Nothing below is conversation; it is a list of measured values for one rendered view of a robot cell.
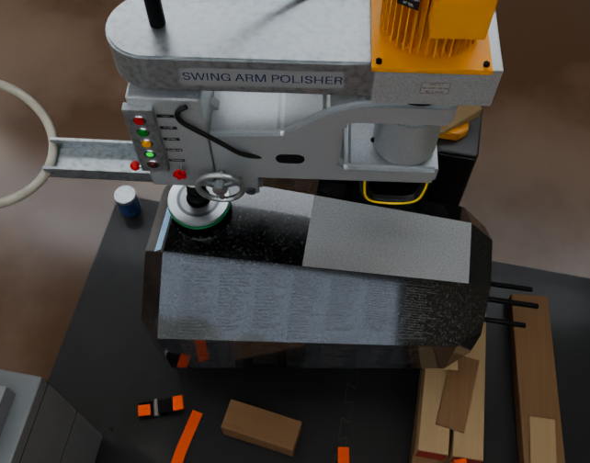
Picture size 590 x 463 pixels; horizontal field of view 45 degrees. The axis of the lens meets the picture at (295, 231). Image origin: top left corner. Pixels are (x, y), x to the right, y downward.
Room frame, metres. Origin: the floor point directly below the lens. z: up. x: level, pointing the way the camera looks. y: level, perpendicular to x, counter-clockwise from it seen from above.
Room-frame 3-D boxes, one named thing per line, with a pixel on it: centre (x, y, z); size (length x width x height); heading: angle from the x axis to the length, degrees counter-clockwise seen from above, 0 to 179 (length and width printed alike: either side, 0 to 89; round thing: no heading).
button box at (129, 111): (1.18, 0.41, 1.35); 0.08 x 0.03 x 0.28; 87
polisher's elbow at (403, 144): (1.26, -0.33, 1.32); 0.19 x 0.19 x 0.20
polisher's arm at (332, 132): (1.25, -0.06, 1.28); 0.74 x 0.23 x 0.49; 87
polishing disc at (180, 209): (1.29, 0.33, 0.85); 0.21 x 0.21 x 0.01
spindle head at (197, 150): (1.28, 0.25, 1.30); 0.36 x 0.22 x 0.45; 87
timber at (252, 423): (0.69, 0.14, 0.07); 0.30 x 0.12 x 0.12; 72
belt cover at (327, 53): (1.27, -0.02, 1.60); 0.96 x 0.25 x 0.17; 87
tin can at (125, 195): (1.75, 0.79, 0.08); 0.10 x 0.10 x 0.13
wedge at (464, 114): (1.69, -0.60, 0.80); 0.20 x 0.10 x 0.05; 119
